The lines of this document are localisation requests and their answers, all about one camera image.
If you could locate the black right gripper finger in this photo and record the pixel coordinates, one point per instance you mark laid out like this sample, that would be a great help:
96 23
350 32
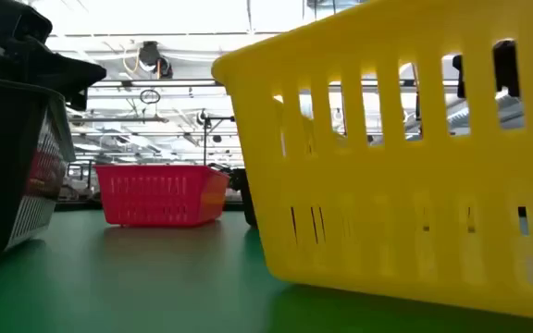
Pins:
458 76

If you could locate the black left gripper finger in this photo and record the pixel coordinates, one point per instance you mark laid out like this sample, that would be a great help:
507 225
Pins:
67 74

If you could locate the yellow plastic basket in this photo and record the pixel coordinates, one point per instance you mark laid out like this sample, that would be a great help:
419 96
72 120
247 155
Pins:
387 176

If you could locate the black ceiling-mounted device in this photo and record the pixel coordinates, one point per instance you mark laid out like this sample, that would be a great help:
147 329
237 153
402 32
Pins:
151 53

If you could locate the red plastic basket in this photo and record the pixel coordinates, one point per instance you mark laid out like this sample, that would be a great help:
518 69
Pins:
155 194

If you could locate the black metal stand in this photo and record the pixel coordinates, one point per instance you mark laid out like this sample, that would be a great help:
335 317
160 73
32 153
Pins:
205 139

